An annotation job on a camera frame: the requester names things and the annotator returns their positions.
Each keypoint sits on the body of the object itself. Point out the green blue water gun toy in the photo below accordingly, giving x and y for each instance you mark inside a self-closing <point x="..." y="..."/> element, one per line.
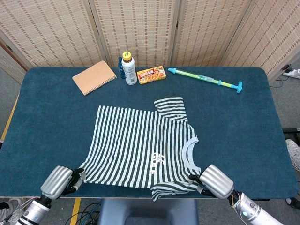
<point x="199" y="77"/>

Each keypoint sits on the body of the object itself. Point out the woven folding screen panel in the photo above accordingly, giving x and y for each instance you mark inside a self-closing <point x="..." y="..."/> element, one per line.
<point x="206" y="30"/>
<point x="47" y="30"/>
<point x="269" y="35"/>
<point x="136" y="28"/>
<point x="9" y="63"/>

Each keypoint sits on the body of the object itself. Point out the black metal base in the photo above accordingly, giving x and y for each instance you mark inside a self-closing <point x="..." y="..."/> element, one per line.
<point x="291" y="130"/>

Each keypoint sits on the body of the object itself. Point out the small blue bottle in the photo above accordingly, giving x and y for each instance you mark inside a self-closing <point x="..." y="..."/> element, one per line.
<point x="120" y="69"/>

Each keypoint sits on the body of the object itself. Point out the white power strip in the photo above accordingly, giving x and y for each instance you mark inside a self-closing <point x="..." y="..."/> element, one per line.
<point x="293" y="73"/>

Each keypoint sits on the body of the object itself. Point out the tan spiral notebook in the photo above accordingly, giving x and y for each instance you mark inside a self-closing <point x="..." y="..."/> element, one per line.
<point x="93" y="77"/>

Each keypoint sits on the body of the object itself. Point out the yellow curry box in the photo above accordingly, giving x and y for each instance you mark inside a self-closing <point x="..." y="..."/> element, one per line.
<point x="151" y="75"/>

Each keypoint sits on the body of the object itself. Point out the blue felt table cover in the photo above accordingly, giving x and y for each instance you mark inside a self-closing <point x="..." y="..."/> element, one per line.
<point x="58" y="117"/>

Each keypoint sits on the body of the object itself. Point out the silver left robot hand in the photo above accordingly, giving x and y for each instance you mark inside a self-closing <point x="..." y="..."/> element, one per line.
<point x="56" y="181"/>

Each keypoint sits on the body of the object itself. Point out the blue padded robot base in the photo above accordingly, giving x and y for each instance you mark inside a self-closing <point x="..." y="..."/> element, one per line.
<point x="147" y="211"/>

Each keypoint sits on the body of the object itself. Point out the white bottle yellow cap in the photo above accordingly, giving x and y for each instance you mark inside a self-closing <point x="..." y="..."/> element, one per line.
<point x="129" y="71"/>

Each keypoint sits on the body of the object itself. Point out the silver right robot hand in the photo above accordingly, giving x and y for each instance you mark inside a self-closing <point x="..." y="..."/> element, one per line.
<point x="216" y="181"/>

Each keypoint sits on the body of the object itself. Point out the green white striped T-shirt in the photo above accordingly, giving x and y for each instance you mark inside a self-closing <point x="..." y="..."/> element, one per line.
<point x="131" y="145"/>

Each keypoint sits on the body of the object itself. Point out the white sneaker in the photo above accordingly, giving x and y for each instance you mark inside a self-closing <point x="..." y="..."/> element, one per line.
<point x="294" y="150"/>
<point x="11" y="207"/>

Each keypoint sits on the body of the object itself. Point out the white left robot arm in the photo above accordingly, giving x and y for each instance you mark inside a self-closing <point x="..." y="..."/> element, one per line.
<point x="34" y="212"/>

